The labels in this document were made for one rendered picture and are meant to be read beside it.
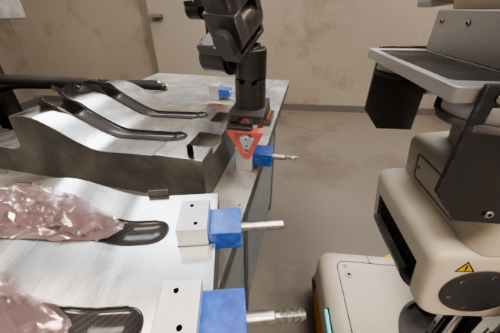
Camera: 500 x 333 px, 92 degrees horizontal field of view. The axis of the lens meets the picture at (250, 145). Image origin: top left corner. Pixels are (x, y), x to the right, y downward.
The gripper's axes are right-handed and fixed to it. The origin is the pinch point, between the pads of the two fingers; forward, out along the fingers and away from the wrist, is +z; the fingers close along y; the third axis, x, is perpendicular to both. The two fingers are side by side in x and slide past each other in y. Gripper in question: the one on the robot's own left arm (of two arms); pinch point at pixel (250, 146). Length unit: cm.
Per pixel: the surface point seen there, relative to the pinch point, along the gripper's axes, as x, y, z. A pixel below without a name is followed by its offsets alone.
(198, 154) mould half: -6.5, 12.1, -4.4
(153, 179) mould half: -15.0, 13.3, 1.1
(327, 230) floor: 34, -57, 85
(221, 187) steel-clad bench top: -3.9, 9.2, 4.6
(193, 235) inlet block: -1.7, 26.4, -2.9
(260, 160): 2.7, 2.3, 2.0
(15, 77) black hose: -72, -13, -7
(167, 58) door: -141, -228, 30
